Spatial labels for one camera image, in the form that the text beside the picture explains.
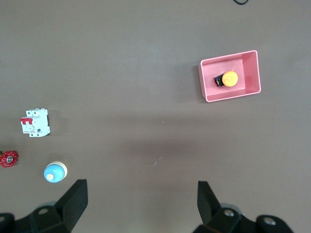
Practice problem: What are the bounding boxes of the pink plastic bin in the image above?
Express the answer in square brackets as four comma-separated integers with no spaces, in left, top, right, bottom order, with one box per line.
[198,50,262,103]

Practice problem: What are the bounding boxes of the yellow push button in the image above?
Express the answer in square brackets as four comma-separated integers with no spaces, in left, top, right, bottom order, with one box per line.
[213,70,238,88]

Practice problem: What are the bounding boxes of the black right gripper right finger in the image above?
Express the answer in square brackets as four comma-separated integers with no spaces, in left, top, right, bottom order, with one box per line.
[193,181,259,233]

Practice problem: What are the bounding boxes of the blue dome bell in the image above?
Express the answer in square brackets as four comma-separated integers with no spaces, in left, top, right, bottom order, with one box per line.
[43,161,69,183]

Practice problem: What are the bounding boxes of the white circuit breaker red switches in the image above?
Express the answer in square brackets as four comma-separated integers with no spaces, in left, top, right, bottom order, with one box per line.
[19,108,51,138]

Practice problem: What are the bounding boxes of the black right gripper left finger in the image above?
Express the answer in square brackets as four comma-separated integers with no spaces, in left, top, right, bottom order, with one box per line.
[14,179,88,233]

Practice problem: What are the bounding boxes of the brass valve red handwheel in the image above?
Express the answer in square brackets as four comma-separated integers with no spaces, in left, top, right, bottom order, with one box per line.
[0,150,19,169]

